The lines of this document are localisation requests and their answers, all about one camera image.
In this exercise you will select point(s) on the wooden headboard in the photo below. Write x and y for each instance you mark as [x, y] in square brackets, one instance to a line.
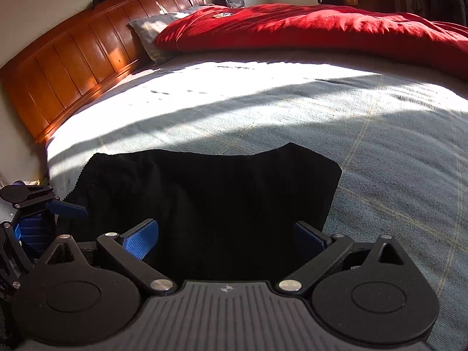
[73, 62]

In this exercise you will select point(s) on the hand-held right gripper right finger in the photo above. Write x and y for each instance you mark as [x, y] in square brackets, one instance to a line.
[310, 237]

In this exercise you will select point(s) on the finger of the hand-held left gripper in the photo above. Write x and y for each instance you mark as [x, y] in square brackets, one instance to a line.
[67, 210]
[25, 194]

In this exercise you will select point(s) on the red quilt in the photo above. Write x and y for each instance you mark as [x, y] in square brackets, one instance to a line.
[310, 29]

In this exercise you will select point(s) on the blue suitcase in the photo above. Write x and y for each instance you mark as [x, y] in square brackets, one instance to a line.
[33, 232]

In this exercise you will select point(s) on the grey pillow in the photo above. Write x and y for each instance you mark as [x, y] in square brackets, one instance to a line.
[150, 33]

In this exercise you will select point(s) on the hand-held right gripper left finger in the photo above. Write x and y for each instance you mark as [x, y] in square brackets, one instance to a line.
[140, 241]

